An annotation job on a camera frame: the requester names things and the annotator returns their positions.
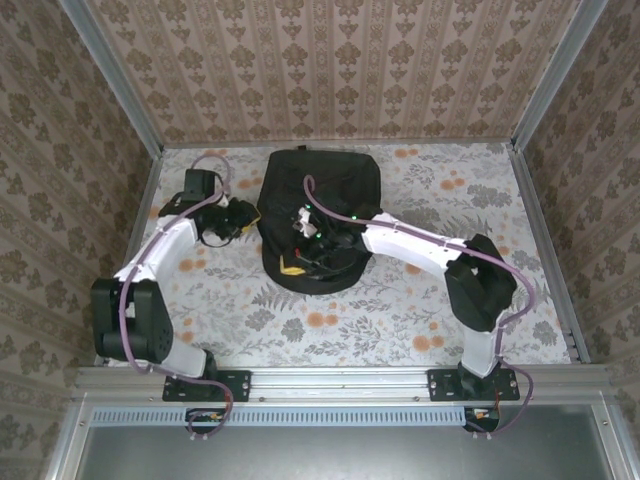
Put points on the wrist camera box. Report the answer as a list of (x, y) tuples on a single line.
[(225, 202), (302, 222)]

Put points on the black connector box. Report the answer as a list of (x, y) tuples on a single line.
[(482, 417), (200, 417)]

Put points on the steel lower shelf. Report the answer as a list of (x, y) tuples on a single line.
[(350, 455)]

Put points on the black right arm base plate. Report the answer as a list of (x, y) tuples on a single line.
[(442, 385)]

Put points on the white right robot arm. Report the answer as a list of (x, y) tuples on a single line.
[(415, 240)]

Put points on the aluminium frame post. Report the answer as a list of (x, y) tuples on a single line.
[(120, 85), (555, 75)]

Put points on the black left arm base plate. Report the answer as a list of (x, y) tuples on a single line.
[(235, 385)]

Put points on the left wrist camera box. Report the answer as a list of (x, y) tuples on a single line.
[(225, 202)]

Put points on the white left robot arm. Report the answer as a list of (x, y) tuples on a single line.
[(160, 250)]

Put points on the floral tablecloth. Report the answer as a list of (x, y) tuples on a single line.
[(350, 325)]

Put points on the aluminium side rail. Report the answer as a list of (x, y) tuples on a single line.
[(539, 225), (144, 200)]

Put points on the black backpack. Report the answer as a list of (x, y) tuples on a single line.
[(320, 170)]

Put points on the aluminium back rail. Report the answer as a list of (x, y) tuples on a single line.
[(200, 145)]

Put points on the aluminium mounting rail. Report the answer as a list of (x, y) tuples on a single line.
[(340, 382)]

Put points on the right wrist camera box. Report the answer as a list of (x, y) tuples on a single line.
[(302, 222)]

